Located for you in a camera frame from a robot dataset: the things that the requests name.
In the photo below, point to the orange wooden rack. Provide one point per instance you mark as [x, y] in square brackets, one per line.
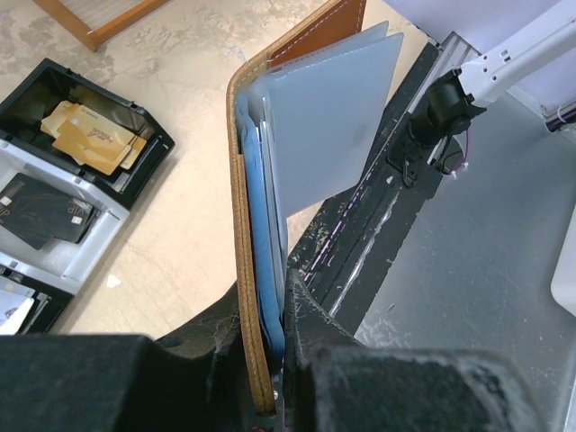
[94, 22]

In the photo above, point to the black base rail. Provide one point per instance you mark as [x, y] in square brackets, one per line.
[348, 248]

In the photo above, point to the black card in white bin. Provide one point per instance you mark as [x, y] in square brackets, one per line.
[36, 212]

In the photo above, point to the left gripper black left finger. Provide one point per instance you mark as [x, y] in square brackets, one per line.
[184, 381]

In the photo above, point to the black right bin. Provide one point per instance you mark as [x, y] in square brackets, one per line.
[37, 96]

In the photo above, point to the black bin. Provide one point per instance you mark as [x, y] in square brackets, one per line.
[50, 302]
[37, 96]

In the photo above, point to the white cards in black bin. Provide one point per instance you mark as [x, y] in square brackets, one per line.
[17, 302]

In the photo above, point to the gold credit cards pile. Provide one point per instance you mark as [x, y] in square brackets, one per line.
[91, 139]

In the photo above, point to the brown leather card holder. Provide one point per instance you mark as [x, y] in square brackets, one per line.
[302, 115]

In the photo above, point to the black left bin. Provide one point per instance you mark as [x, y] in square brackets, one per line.
[50, 302]

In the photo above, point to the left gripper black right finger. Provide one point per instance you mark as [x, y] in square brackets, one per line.
[332, 382]

